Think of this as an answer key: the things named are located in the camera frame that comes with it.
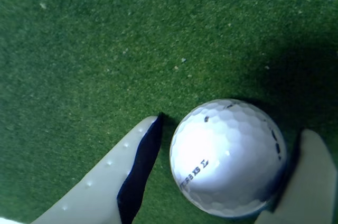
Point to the white golf ball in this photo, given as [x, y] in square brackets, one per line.
[227, 155]

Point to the long green turf mat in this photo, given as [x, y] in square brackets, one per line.
[105, 49]

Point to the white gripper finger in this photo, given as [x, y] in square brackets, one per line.
[92, 195]
[314, 181]

